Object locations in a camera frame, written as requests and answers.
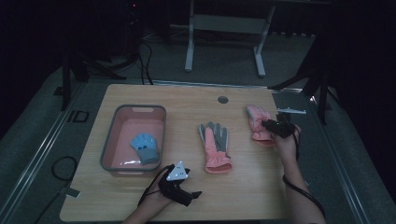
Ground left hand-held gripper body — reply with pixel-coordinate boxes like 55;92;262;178
158;161;194;207

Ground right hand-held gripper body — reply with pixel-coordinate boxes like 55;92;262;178
274;106;307;140

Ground pink padded glove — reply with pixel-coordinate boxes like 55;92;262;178
246;104;278;147

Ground pink glove with grey palm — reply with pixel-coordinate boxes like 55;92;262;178
198;120;233;175

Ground plain blue and grey glove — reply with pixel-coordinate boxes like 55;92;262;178
148;133;159;150

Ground blue grey glove with dots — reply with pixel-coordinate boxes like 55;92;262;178
130;133;161;165

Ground pink basin with grey rim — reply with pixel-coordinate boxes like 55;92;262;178
99;104;167;177

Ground person's right hand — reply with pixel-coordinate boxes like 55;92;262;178
274;125;303;163

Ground person's left hand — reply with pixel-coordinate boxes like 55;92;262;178
141;186;176;214

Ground black metal stand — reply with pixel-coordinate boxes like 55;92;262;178
52;46;127;112
268;31;336;126

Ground grey tape piece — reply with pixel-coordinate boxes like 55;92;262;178
64;187;82;199

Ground left hand-held gripper black cable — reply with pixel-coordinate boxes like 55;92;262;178
137;163;174;208

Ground hand-held gripper black cable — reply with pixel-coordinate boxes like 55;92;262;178
281;127;327;218
137;163;174;208

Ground metal floor rail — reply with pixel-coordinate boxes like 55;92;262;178
0;83;86;224
309;92;372;224
151;79;304;93

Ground right hand-held gripper black cable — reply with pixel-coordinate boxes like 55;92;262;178
281;127;327;218

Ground white metal table frame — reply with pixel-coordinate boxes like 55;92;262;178
184;0;276;78

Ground black cables on floor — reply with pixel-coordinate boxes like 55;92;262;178
135;39;154;86

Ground black looped floor cable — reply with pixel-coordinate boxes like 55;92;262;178
33;155;78;224

